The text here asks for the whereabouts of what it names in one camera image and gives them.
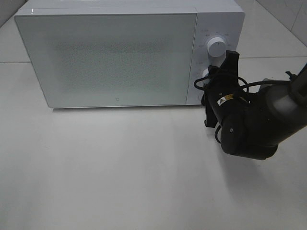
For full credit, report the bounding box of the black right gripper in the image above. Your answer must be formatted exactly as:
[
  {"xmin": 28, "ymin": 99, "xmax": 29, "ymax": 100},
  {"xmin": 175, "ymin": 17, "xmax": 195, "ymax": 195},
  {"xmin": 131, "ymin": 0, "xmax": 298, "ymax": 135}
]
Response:
[{"xmin": 203, "ymin": 50, "xmax": 240, "ymax": 128}]

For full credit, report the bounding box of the white timer knob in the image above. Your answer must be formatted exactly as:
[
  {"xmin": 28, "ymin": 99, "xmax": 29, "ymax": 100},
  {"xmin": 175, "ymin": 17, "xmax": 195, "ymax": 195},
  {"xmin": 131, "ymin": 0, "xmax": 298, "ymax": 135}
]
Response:
[{"xmin": 202, "ymin": 69, "xmax": 211, "ymax": 85}]

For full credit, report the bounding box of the white microwave door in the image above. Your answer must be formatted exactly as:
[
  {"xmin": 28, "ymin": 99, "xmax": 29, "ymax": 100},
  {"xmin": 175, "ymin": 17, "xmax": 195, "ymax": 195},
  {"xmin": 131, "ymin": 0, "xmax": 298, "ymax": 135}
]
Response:
[{"xmin": 15, "ymin": 14, "xmax": 196, "ymax": 108}]

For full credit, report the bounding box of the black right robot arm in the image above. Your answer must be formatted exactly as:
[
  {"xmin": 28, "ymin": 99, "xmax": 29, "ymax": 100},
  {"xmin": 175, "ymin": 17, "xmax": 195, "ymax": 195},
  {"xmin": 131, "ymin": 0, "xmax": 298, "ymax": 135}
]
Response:
[{"xmin": 201, "ymin": 51, "xmax": 307, "ymax": 160}]

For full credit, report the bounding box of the upper white power knob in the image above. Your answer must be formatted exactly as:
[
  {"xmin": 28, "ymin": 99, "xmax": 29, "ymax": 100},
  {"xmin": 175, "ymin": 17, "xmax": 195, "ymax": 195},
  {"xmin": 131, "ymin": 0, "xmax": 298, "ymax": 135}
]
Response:
[{"xmin": 206, "ymin": 36, "xmax": 227, "ymax": 58}]

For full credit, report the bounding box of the white microwave oven body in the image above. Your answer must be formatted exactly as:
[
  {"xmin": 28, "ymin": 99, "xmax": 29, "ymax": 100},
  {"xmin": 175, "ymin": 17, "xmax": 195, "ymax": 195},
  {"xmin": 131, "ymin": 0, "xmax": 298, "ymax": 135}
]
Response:
[{"xmin": 14, "ymin": 0, "xmax": 245, "ymax": 106}]

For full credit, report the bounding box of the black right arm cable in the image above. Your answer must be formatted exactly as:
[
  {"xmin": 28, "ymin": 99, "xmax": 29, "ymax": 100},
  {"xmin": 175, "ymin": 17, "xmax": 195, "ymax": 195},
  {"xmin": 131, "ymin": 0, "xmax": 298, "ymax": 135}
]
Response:
[{"xmin": 193, "ymin": 74, "xmax": 291, "ymax": 95}]

